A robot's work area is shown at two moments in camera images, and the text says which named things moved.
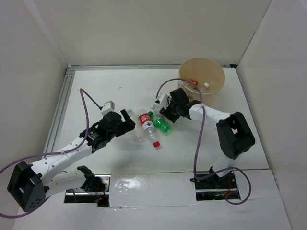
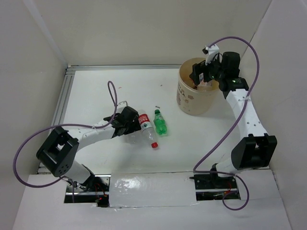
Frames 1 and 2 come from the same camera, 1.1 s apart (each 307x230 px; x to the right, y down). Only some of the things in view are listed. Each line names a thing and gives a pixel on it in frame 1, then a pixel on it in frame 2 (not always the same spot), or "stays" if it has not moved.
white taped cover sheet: [152, 189] stays
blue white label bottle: [156, 109] → [202, 82]
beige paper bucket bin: [207, 74] stays
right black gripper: [166, 112] → [202, 67]
